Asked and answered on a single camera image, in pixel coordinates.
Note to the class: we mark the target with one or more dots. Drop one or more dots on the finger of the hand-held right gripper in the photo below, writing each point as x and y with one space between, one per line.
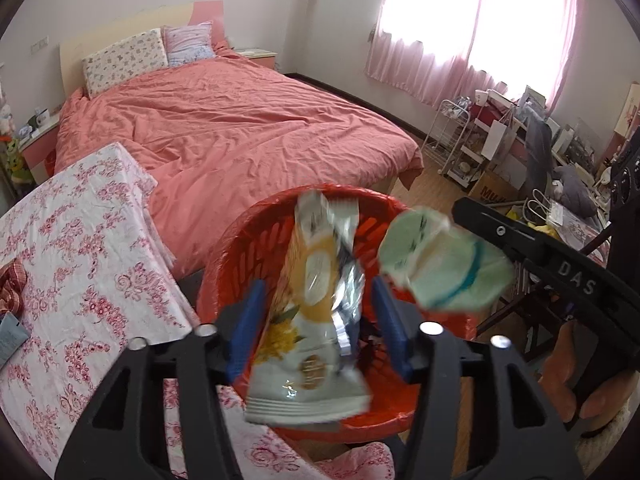
500 232

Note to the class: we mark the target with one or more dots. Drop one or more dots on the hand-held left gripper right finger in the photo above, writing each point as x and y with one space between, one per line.
395 335

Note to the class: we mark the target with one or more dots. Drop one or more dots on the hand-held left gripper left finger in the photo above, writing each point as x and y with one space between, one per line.
245 335

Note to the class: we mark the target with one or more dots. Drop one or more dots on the green cat face towel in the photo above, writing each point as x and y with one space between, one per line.
440 270

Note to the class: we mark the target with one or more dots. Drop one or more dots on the yellow and white snack bag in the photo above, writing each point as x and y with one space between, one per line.
310 270

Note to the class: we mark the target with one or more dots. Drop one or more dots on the orange plastic laundry basket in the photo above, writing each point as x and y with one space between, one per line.
240 240

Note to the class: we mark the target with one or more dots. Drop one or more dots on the person's right forearm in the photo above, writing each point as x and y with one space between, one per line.
620 447

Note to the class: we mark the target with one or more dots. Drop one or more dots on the person's right hand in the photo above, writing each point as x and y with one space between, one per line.
555 365

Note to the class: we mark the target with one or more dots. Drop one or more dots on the cardboard box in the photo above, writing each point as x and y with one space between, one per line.
495 190

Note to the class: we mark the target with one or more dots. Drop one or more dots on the dark wooden chair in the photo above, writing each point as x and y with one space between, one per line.
530 300

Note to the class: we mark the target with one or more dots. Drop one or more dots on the white trolley shelf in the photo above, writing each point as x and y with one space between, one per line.
475 160

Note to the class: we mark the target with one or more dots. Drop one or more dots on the grey cushion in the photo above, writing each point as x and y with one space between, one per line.
575 187

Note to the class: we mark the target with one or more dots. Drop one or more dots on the grey office chair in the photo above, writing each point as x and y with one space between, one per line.
537 150

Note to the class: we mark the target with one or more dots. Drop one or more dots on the pink curtain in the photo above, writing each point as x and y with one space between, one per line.
425 65

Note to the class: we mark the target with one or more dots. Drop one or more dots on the pink floral table cover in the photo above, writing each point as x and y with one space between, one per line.
75 240

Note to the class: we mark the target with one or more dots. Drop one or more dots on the bed with salmon duvet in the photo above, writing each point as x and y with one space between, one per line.
250 125

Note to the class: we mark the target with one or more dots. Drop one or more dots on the light blue printed packet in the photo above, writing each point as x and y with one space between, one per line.
10 337

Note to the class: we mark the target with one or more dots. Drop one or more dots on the pink and white nightstand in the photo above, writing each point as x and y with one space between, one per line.
40 152

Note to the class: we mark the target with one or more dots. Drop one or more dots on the cream nightstand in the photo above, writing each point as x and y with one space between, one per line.
257 56

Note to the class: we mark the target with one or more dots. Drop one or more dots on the white mug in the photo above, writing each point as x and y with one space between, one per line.
42 117

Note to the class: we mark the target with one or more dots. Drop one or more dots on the pink striped pillow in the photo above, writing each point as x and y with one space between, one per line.
190 42

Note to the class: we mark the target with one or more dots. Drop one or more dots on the cream floral pillow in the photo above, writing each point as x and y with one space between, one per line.
125 60

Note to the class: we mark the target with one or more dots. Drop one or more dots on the plush toy display case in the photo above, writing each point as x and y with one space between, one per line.
10 145

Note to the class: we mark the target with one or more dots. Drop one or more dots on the cream and pink headboard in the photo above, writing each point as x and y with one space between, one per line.
125 20

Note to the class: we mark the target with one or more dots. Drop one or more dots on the wall socket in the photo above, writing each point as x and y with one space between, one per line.
39 45

